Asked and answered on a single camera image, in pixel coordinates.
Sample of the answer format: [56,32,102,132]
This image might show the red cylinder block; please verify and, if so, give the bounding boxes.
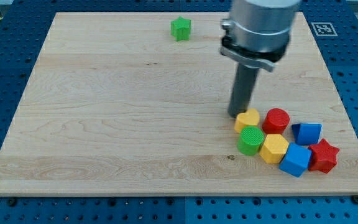
[262,108,290,134]

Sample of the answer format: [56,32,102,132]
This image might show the yellow hexagon block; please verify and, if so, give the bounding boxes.
[259,134,289,164]

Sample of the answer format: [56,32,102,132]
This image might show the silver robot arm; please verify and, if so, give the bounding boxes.
[219,0,301,118]

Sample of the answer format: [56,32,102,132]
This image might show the blue triangle block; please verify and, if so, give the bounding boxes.
[291,123,322,146]

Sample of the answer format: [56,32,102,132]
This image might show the wooden board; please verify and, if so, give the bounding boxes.
[0,12,358,197]

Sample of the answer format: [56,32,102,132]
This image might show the yellow heart block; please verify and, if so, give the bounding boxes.
[234,108,260,133]

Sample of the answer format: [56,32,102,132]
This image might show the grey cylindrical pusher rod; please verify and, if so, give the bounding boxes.
[227,63,259,118]

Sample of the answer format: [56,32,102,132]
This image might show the red star block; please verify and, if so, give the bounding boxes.
[308,139,340,174]

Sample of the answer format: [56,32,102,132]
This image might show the white fiducial marker tag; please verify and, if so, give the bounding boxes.
[311,22,337,37]

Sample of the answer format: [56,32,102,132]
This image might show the blue cube block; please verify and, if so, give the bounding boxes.
[279,142,312,177]

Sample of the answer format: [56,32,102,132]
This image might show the green star block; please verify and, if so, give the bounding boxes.
[170,16,191,41]

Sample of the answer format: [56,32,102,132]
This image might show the green cylinder block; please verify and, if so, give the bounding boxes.
[237,126,264,156]

